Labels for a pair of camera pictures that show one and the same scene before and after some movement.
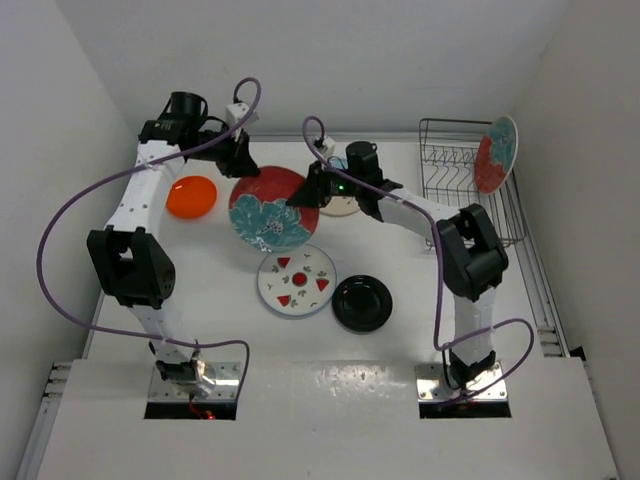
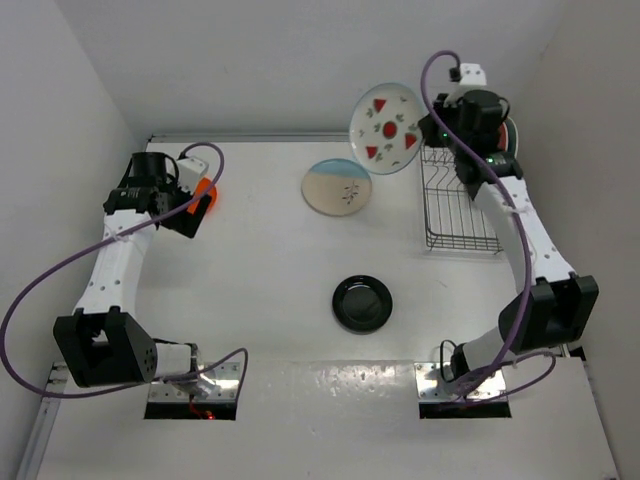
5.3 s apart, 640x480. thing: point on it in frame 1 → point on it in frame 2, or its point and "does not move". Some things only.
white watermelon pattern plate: [297, 282] → [386, 128]
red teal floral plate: [261, 216] → [502, 137]
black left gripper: [236, 162] → [184, 221]
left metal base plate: [226, 376] does not move
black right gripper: [317, 168] → [432, 137]
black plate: [362, 303] does not move
